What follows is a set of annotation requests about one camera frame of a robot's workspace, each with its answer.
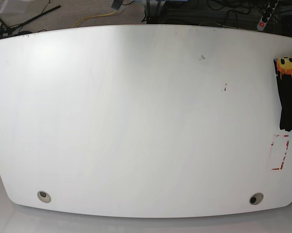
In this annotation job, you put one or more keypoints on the left table cable grommet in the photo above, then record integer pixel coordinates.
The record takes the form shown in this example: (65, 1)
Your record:
(44, 197)

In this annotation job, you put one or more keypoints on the red tape rectangle marking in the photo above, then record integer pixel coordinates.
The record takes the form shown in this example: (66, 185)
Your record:
(278, 151)

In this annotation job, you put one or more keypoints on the table cable grommet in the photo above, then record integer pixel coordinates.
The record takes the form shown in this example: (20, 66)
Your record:
(44, 197)
(256, 198)

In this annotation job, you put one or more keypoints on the clear plastic storage box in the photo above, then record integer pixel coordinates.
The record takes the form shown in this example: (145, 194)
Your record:
(13, 6)

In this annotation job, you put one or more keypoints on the black tripod stand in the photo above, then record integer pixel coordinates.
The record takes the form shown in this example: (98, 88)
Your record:
(11, 31)

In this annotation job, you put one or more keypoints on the right table cable grommet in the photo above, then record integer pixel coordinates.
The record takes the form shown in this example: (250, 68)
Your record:
(256, 198)

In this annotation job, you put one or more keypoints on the white power strip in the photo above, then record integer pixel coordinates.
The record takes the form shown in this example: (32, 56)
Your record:
(267, 14)

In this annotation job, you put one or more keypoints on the black T-shirt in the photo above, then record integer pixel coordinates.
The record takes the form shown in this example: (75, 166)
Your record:
(283, 71)

